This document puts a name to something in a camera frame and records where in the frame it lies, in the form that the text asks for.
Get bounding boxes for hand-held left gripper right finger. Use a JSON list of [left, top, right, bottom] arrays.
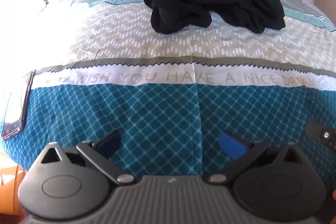
[[209, 131, 302, 184]]

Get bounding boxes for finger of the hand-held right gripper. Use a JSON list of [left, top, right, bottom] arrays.
[[306, 122, 336, 150]]

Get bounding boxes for smartphone in clear case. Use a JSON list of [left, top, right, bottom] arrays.
[[1, 70, 37, 141]]

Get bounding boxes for wooden bed frame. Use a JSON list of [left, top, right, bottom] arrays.
[[0, 152, 30, 216]]

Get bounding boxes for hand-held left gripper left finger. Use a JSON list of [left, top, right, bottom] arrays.
[[39, 130, 133, 185]]

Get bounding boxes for black pants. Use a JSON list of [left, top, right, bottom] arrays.
[[143, 0, 286, 35]]

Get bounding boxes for teal patterned bed sheet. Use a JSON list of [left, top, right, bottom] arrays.
[[0, 0, 336, 188]]

